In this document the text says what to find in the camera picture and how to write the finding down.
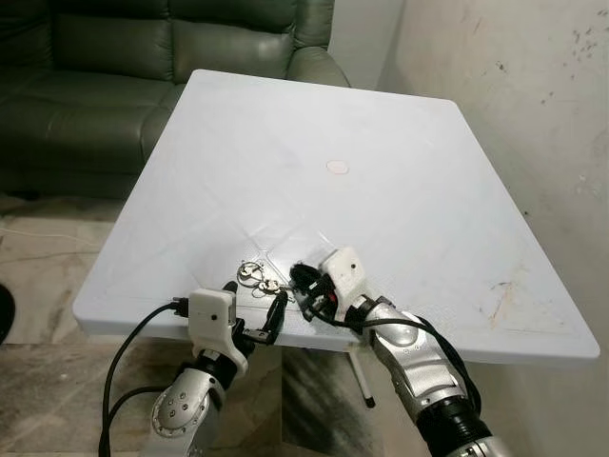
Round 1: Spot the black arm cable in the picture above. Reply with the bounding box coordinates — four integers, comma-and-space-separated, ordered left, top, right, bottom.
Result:
312, 307, 483, 414
98, 297, 189, 457

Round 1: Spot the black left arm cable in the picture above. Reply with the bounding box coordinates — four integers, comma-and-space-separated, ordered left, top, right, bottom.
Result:
98, 297, 189, 457

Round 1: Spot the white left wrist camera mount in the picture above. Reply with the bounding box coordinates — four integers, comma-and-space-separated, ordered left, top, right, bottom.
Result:
187, 288, 238, 359

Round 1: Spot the black round floor object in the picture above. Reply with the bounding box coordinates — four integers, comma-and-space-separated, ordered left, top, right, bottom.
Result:
0, 283, 16, 346

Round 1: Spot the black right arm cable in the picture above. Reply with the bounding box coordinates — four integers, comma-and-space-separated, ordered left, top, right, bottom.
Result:
312, 307, 483, 414

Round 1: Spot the silver key bunch with ring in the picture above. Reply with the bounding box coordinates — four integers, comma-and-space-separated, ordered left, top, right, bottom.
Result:
237, 261, 292, 297

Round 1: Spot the white plastic table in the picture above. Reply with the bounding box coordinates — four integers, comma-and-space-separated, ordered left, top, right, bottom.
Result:
73, 69, 602, 410

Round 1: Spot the dark green leather sofa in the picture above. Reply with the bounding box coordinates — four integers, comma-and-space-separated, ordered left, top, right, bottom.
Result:
0, 0, 351, 201

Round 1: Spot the thin white floor cable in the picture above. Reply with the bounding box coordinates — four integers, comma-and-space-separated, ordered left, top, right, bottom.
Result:
0, 225, 98, 247

